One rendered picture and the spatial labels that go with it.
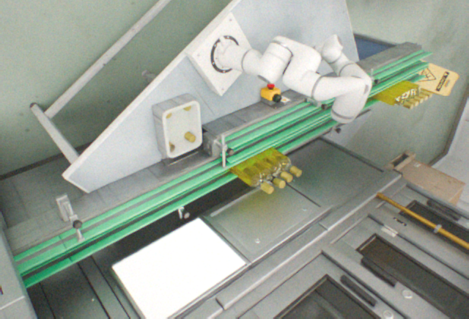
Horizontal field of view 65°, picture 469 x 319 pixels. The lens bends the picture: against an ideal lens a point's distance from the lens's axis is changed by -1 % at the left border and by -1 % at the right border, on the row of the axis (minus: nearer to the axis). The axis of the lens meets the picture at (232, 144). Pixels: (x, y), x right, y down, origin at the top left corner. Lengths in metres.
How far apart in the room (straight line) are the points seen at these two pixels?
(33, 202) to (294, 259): 1.23
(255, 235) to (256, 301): 0.28
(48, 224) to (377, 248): 1.27
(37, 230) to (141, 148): 0.49
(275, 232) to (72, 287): 0.81
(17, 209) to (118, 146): 0.65
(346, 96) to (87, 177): 1.01
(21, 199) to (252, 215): 1.10
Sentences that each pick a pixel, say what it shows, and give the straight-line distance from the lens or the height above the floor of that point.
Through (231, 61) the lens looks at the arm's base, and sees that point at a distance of 1.49.
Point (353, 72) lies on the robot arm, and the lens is 1.46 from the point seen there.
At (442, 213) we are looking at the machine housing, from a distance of 1.94.
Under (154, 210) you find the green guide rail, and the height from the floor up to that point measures 0.92.
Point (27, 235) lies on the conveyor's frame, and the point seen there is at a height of 0.83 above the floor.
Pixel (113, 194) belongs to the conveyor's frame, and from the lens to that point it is 1.55.
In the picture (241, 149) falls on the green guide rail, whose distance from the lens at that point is 1.70.
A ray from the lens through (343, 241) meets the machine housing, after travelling 1.65.
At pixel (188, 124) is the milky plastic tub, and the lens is 1.65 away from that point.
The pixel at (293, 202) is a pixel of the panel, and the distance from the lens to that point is 1.72.
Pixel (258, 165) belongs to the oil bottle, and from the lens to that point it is 1.67.
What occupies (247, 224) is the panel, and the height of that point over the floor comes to 1.15.
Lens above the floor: 1.99
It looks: 41 degrees down
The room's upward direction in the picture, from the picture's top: 124 degrees clockwise
